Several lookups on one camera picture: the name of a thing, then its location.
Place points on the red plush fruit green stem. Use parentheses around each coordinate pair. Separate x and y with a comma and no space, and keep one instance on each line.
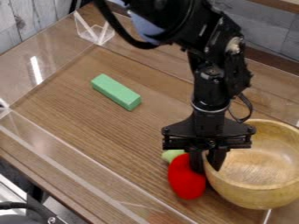
(186,182)

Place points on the black equipment lower left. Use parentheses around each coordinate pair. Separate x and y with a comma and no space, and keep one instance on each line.
(26,211)

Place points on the wooden bowl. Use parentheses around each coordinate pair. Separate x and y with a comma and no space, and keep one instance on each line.
(260,177)

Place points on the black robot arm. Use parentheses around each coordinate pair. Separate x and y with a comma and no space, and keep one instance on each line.
(212,39)

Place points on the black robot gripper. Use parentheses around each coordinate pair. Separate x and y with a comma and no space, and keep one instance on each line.
(208,130)

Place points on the green rectangular block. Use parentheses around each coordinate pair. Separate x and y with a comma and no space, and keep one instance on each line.
(117,92)

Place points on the clear acrylic corner bracket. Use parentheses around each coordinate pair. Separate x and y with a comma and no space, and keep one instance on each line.
(97,34)

